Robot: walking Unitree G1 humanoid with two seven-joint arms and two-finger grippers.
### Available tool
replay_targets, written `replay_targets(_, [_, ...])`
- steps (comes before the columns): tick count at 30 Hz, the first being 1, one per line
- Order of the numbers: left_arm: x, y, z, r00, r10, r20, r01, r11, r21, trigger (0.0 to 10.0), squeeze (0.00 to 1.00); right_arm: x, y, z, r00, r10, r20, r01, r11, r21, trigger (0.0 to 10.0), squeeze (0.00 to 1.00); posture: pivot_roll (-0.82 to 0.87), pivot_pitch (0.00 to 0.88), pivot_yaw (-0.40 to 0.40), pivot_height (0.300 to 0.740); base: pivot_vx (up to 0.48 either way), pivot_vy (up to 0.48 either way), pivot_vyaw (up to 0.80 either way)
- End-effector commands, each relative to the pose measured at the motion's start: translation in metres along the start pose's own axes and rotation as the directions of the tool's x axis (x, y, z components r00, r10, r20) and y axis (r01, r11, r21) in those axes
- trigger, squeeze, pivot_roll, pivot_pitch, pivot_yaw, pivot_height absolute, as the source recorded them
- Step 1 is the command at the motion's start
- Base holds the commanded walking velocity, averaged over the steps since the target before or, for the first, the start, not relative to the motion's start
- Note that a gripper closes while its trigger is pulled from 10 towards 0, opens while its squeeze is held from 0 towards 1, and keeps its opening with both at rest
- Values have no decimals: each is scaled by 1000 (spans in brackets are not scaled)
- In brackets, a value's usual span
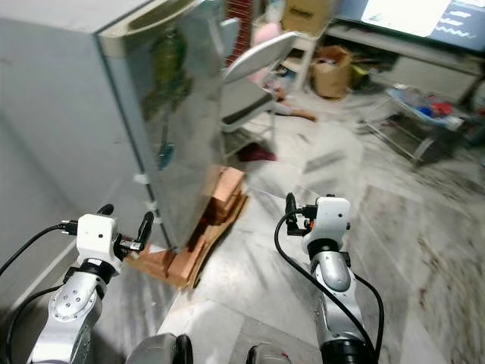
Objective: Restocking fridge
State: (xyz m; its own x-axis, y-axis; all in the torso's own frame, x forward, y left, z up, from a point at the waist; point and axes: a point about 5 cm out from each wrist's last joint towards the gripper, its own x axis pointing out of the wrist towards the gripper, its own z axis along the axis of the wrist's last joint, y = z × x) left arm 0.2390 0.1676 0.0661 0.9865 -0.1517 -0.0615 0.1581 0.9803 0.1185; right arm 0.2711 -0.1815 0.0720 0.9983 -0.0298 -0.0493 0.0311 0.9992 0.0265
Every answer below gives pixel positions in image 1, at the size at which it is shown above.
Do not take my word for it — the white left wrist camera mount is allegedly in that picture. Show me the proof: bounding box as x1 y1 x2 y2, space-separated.
77 214 120 274

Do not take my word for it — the low metal rack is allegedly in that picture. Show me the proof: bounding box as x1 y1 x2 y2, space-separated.
364 83 474 169

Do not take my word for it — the grey robot right leg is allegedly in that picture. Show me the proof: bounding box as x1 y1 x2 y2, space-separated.
246 343 293 364

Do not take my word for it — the grey robot left leg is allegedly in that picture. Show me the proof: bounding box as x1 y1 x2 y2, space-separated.
125 334 194 364

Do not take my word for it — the pink bag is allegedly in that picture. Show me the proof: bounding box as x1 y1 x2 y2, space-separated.
252 21 283 54

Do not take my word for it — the printed tan cardboard box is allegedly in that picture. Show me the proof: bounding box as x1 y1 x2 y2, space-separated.
280 0 336 35

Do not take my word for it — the grey folding chair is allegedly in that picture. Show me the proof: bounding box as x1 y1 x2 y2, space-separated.
220 30 300 160

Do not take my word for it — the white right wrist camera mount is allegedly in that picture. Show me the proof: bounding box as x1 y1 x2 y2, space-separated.
302 196 352 243

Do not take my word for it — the dark red cloth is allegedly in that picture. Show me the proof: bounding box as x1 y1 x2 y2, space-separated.
235 144 277 163

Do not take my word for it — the open brown cardboard box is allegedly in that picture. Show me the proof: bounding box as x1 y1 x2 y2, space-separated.
312 45 353 101

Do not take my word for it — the long black left arm cable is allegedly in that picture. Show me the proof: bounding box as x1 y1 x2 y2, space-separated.
0 221 79 278

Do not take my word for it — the grey television stand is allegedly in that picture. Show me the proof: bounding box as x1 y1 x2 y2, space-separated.
324 23 485 103

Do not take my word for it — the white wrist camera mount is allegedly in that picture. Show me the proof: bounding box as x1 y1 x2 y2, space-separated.
302 196 352 243
77 214 120 274

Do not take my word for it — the grey robot leg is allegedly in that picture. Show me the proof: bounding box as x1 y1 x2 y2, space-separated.
246 343 293 364
125 334 194 364

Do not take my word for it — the flat television screen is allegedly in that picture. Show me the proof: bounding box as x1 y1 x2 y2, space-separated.
335 0 485 52

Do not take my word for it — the grey silver fridge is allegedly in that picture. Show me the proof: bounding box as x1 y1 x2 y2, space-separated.
0 0 243 255

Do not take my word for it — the short black left arm cable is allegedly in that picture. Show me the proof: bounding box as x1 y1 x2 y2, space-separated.
6 306 55 364

